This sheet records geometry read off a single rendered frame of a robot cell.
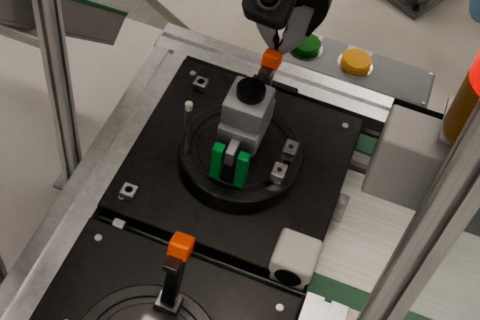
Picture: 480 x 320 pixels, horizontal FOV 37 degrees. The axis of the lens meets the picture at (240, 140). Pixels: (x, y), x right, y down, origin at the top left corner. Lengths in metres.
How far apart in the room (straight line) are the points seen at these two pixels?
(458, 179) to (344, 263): 0.37
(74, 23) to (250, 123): 0.23
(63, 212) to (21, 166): 0.18
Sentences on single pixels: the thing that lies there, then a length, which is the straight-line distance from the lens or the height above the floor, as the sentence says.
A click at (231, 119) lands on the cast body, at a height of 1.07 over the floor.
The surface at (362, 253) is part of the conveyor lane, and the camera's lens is 0.84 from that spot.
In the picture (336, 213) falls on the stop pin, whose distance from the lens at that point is 0.83.
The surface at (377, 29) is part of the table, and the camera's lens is 1.17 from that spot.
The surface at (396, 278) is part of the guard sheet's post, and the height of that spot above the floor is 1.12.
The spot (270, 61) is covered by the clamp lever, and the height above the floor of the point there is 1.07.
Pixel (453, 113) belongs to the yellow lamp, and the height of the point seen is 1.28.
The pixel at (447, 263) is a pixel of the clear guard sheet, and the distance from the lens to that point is 0.59.
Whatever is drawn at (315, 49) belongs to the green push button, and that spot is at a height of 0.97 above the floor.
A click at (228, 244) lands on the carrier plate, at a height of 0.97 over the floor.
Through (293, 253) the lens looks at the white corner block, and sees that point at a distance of 0.74.
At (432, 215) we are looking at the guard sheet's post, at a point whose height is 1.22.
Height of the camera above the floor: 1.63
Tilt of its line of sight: 52 degrees down
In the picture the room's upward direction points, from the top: 9 degrees clockwise
